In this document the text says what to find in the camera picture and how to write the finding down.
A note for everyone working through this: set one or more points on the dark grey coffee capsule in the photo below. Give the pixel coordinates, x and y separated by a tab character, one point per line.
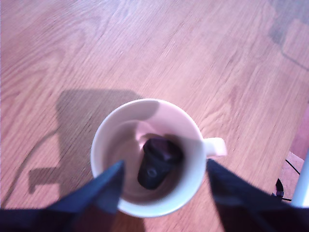
154	166

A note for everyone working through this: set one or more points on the white mug with cartoon print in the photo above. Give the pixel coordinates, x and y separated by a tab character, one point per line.
116	135

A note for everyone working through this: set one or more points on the white pole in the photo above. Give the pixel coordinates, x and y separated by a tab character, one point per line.
301	183

